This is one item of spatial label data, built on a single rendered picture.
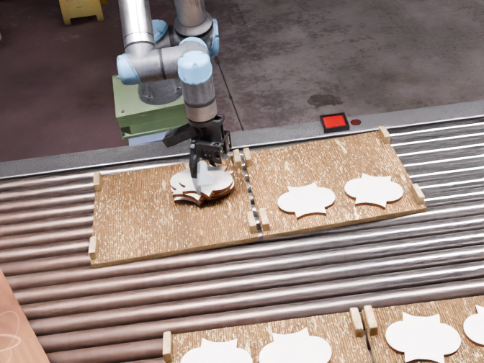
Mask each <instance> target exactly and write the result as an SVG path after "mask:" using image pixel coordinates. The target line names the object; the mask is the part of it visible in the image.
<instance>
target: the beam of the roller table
mask: <svg viewBox="0 0 484 363"><path fill-rule="evenodd" d="M479 119H484V100H480V101H474V102H463V103H457V104H446V105H440V106H435V107H424V108H418V109H407V110H401V111H395V112H385V113H379V114H373V115H362V116H356V117H347V120H348V123H349V130H347V131H341V132H335V133H324V131H323V128H322V125H321V121H317V122H306V123H301V124H295V125H284V126H279V127H268V128H262V129H256V130H245V131H239V132H234V133H230V138H231V144H232V148H230V151H233V150H236V149H238V150H243V149H244V148H248V149H251V148H261V147H267V146H273V145H284V144H290V143H301V142H306V141H312V140H323V139H329V138H340V137H346V136H350V135H358V134H363V133H372V132H377V131H379V126H384V127H385V129H386V130H387V131H390V130H401V129H407V128H412V127H423V126H429V125H440V124H446V123H452V122H462V121H468V120H479ZM352 120H360V121H361V122H362V123H361V124H360V125H352V124H351V121H352ZM191 141H192V140H191V138H190V139H188V140H185V141H183V142H181V143H178V144H176V145H174V146H171V147H168V148H167V147H166V146H165V144H164V143H163V141H161V142H155V143H145V144H139V145H128V146H123V147H116V148H105V149H100V150H94V151H83V152H78V153H67V154H60V155H55V156H44V157H38V158H28V159H22V160H16V161H5V162H0V181H6V180H11V179H22V178H28V177H34V176H44V175H50V174H61V173H67V172H72V171H83V170H89V169H100V168H106V167H112V166H122V165H128V164H134V163H145V162H151V161H161V160H167V159H173V158H183V157H190V143H191Z"/></svg>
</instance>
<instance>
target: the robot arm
mask: <svg viewBox="0 0 484 363"><path fill-rule="evenodd" d="M174 3H175V7H176V14H177V17H176V18H175V20H174V24H173V25H167V23H166V22H165V21H163V20H159V19H155V20H152V19H151V10H150V4H149V0H118V4H119V10H120V20H121V26H122V36H123V42H124V48H125V53H123V54H122V55H119V56H118V57H117V69H118V73H119V76H120V80H121V82H122V83H123V84H124V85H135V84H138V95H139V97H140V100H141V101H142V102H144V103H146V104H151V105H162V104H168V103H171V102H174V101H176V100H177V99H179V98H180V97H181V96H182V95H183V98H184V106H185V111H186V115H187V118H188V122H189V123H187V124H185V125H182V126H181V127H178V128H176V129H173V130H170V131H168V132H167V133H166V134H165V137H164V138H163V139H162V141H163V143H164V144H165V146H166V147H167V148H168V147H171V146H174V145H176V144H178V143H181V142H183V141H185V140H188V139H190V138H191V140H192V141H191V143H190V159H189V168H190V174H191V178H192V183H193V185H194V188H195V190H196V192H197V194H198V195H201V186H202V185H209V184H214V183H215V177H214V176H213V175H212V174H210V173H209V172H208V170H207V163H206V162H205V161H200V158H202V159H206V160H209V162H210V165H212V166H214V167H218V163H219V164H222V159H227V158H230V156H229V155H228V152H229V151H230V148H232V144H231V138H230V131H229V130H224V129H223V122H224V120H225V115H223V114H217V113H218V110H217V105H216V99H215V89H214V83H213V77H212V64H211V62H210V58H211V57H215V56H216V55H217V54H218V51H219V32H218V22H217V20H216V19H213V18H212V17H211V15H210V14H209V13H208V12H206V10H205V2H204V0H174ZM228 136H229V141H230V144H229V142H228Z"/></svg>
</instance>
